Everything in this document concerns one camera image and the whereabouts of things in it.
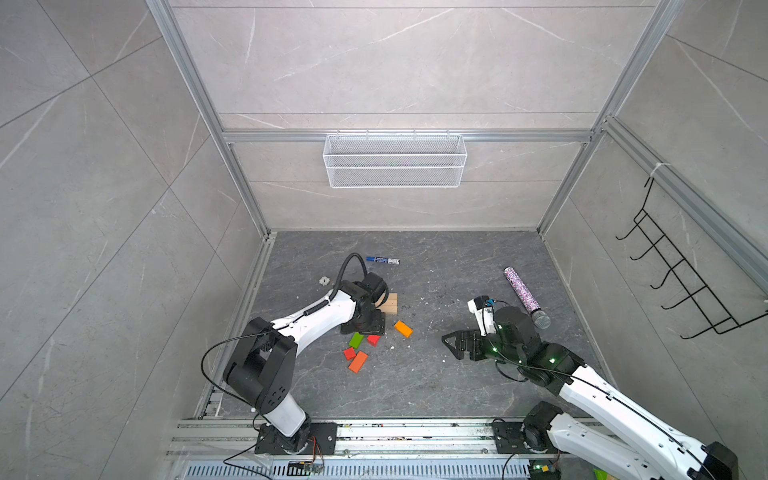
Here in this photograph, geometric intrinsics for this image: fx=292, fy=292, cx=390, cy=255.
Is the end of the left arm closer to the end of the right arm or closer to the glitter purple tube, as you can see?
the end of the right arm

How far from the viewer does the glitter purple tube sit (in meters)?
0.94

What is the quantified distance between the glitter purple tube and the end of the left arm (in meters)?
0.51

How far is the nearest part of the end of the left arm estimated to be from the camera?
66 cm
